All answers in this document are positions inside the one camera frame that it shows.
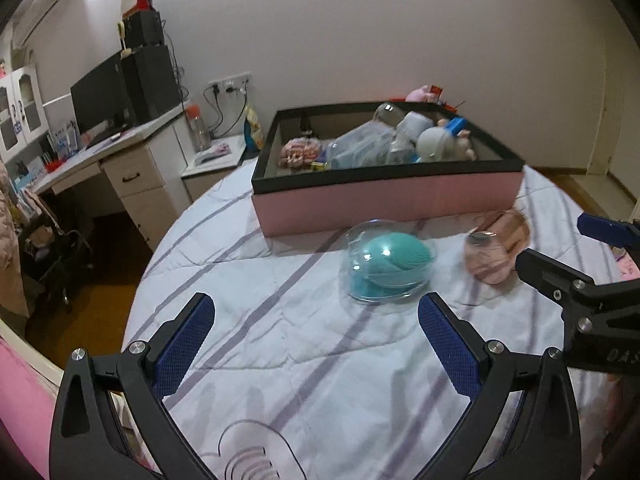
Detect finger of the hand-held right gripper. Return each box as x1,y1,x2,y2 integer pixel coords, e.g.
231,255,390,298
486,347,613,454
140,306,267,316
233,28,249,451
576,213,640,250
515,249,640,348

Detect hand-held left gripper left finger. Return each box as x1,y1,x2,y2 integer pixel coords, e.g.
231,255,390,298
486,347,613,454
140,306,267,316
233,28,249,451
48,292,221,480

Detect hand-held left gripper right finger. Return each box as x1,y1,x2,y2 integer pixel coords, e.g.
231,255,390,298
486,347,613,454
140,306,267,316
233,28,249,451
415,292,583,480

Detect teal brush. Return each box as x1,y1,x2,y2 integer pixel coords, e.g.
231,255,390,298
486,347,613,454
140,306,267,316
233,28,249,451
346,219,438,306

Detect pink storage box black rim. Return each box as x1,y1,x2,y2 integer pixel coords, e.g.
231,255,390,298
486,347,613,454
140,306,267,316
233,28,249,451
251,101,526,238

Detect white round toy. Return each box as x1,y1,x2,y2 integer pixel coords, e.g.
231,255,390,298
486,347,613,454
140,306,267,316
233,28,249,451
416,127,458,163

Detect clear plastic swab box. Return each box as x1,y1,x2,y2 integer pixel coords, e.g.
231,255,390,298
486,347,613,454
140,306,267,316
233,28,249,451
327,124,401,170

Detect clear plastic dome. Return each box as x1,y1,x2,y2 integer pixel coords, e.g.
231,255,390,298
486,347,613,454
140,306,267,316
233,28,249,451
374,102,407,126

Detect pink printed blanket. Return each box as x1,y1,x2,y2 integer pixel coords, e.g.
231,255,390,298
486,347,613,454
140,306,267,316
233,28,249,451
612,247,640,281

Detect white striped quilt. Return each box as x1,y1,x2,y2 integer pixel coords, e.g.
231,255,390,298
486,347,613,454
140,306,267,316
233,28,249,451
122,157,640,480

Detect black folding chair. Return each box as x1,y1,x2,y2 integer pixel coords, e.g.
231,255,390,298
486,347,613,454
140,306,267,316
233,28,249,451
20,195,94,306

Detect white nightstand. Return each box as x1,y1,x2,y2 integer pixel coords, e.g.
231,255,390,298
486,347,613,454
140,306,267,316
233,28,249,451
181,142,248,204

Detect white desk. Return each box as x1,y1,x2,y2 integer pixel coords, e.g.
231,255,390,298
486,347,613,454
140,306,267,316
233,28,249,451
30,102,193,252

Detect pink bed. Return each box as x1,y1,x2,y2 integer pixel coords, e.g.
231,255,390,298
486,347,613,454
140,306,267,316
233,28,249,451
0,337,66,480

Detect pink packet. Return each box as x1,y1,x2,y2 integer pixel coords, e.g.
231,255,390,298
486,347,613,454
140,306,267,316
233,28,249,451
197,144,232,163

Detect red-capped water bottle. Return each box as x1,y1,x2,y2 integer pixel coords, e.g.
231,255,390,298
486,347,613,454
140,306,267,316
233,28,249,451
187,104,211,151

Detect yellow blue snack bag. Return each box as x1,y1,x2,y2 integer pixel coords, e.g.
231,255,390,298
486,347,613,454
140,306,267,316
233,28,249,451
243,106,264,150

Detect blue white boxes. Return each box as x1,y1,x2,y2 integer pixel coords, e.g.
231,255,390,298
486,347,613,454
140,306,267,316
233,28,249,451
47,122,81,161

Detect black computer tower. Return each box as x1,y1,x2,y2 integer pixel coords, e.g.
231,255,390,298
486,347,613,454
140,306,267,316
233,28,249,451
121,44,181,123

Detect black computer monitor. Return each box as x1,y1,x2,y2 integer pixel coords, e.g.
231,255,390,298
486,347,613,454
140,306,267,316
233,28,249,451
70,50,133,136

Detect white glass-door cabinet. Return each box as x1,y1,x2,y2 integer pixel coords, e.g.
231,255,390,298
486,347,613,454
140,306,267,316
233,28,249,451
0,62,51,161

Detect black speaker box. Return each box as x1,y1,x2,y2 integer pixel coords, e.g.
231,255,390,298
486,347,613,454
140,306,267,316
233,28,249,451
122,9,165,50

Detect white door frame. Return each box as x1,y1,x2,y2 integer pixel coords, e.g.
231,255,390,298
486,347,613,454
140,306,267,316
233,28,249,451
587,45,640,211

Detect black power cables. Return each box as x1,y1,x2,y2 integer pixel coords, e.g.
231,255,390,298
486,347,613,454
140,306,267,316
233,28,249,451
202,85,251,139

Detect white wall power strip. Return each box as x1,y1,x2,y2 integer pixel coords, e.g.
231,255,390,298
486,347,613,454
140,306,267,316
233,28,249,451
207,72,252,93

